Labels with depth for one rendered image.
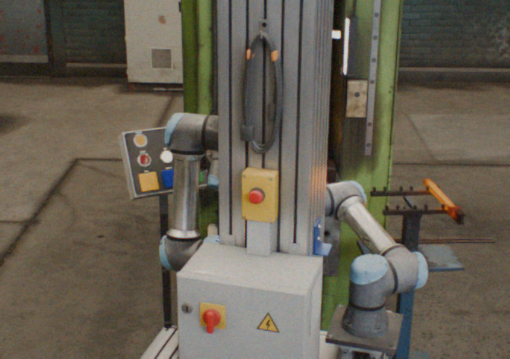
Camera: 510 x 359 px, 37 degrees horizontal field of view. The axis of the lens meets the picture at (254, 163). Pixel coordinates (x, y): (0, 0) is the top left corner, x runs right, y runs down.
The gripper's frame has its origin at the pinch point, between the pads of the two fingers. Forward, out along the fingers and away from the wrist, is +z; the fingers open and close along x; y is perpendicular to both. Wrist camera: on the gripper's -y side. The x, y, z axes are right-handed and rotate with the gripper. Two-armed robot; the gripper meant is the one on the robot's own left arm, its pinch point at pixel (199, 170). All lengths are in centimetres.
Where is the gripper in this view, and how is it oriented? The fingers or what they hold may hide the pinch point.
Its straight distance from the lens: 318.0
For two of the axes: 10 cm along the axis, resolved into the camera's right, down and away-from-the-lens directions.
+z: -3.8, 2.1, 9.0
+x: -9.0, 1.4, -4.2
